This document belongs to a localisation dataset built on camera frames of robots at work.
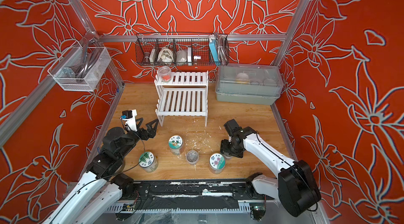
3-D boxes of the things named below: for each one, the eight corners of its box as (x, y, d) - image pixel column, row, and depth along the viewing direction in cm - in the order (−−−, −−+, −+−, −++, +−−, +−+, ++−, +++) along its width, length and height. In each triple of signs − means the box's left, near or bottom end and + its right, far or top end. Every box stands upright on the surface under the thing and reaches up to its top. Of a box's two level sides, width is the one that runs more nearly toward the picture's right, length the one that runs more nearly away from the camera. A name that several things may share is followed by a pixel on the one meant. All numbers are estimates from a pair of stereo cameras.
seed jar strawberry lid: (169, 155, 86) (167, 149, 80) (171, 141, 91) (169, 135, 85) (182, 155, 86) (181, 149, 80) (183, 141, 91) (182, 135, 85)
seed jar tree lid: (141, 172, 80) (136, 167, 74) (145, 157, 85) (140, 151, 79) (156, 172, 80) (152, 167, 74) (159, 157, 85) (155, 151, 79)
